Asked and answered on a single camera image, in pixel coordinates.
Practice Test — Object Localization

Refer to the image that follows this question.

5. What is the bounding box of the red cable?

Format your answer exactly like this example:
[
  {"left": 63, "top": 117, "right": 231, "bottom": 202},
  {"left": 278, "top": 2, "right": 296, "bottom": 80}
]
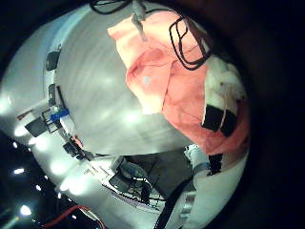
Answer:
[{"left": 41, "top": 204, "right": 107, "bottom": 229}]

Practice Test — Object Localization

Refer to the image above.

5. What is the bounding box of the thin black cable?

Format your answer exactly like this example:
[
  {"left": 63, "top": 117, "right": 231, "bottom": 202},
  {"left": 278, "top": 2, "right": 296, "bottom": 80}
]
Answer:
[{"left": 89, "top": 0, "right": 132, "bottom": 15}]

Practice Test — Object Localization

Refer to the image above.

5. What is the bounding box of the black cable sleeve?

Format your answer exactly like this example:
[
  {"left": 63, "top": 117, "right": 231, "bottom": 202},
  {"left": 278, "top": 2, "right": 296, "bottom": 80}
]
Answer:
[{"left": 152, "top": 177, "right": 193, "bottom": 229}]

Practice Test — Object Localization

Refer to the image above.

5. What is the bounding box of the cluttered work desk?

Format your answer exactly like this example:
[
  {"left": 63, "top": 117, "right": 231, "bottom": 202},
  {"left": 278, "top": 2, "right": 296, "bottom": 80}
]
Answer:
[{"left": 101, "top": 155, "right": 168, "bottom": 206}]

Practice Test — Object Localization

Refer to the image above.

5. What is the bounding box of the blue plastic part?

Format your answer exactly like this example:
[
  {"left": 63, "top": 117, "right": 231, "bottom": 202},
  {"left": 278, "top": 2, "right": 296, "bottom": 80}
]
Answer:
[{"left": 49, "top": 108, "right": 71, "bottom": 123}]

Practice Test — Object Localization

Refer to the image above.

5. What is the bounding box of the looped black cable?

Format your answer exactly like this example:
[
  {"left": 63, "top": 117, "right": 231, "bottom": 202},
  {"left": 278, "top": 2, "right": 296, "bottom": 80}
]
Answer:
[{"left": 168, "top": 14, "right": 214, "bottom": 73}]

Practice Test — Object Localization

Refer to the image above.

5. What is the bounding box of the pink cloth garment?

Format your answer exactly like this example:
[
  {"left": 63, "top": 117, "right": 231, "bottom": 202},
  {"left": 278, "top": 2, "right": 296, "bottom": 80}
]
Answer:
[{"left": 107, "top": 10, "right": 252, "bottom": 157}]

